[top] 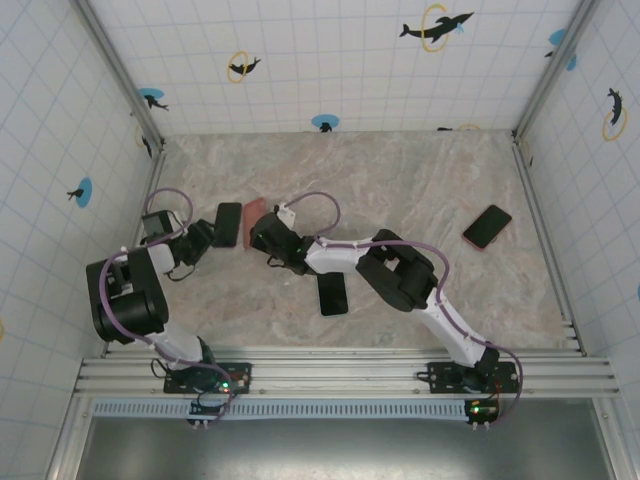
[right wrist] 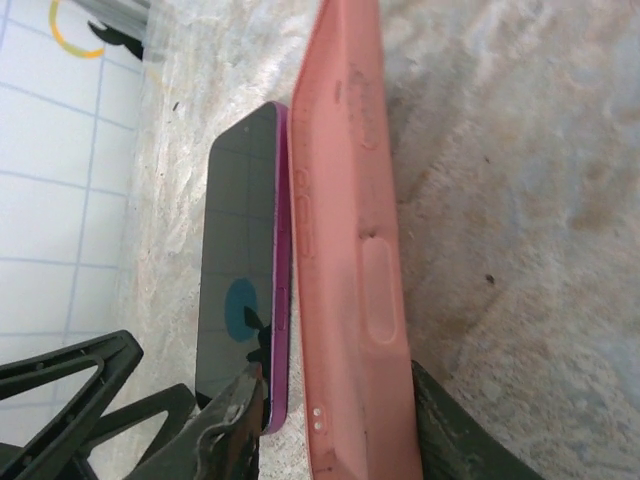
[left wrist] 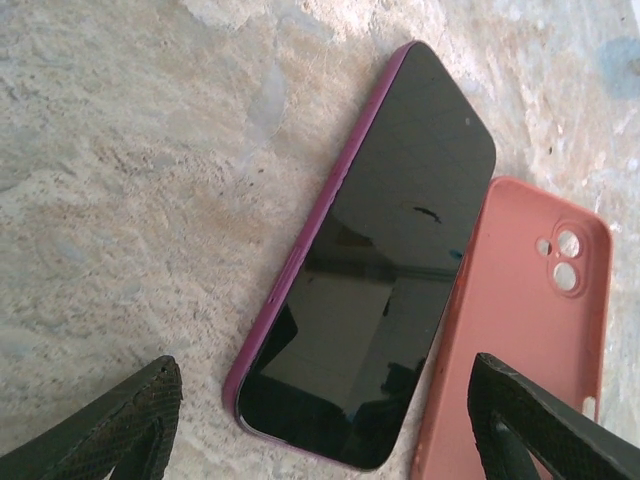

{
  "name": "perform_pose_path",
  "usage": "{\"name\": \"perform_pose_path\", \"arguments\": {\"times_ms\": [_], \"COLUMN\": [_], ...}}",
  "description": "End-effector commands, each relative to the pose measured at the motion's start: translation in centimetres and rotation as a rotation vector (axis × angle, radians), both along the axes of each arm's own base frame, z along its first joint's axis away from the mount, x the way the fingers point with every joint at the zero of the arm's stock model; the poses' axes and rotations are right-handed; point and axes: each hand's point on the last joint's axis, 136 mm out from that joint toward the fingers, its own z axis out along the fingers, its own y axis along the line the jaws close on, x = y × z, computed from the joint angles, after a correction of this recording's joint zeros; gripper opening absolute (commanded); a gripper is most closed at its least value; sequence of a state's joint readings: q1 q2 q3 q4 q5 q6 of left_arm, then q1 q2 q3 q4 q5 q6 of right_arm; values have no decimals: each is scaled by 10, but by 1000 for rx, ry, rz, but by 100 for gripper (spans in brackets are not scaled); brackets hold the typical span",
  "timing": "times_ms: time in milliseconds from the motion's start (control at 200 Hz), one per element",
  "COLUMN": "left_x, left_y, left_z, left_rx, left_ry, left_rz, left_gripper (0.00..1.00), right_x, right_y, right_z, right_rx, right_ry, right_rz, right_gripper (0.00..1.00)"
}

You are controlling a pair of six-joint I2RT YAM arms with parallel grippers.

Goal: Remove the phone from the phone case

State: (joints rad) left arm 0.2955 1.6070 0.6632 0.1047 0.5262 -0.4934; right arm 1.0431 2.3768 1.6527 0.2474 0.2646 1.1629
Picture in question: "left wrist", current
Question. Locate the coral pink phone case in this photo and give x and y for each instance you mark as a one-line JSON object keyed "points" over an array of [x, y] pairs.
{"points": [[525, 325]]}

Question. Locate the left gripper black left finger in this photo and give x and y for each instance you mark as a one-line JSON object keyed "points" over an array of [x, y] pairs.
{"points": [[100, 440]]}

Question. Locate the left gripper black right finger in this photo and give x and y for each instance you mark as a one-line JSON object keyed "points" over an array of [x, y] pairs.
{"points": [[575, 435]]}

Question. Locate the purple-edged black smartphone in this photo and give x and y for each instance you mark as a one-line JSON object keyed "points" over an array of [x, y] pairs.
{"points": [[375, 250]]}

